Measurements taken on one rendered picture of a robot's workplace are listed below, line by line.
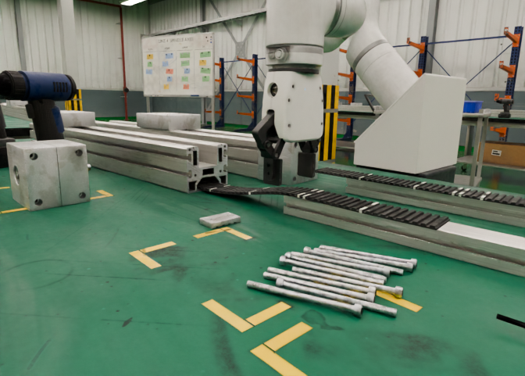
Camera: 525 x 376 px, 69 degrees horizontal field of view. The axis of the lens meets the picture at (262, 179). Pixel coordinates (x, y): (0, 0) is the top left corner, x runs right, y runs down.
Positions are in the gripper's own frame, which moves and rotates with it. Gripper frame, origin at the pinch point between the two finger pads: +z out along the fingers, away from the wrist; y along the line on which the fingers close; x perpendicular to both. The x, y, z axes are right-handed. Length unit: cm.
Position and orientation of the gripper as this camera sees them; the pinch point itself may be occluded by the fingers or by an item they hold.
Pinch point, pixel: (290, 173)
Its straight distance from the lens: 59.7
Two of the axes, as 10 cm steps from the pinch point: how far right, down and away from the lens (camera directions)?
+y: 6.6, -1.4, 7.3
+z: -0.2, 9.8, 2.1
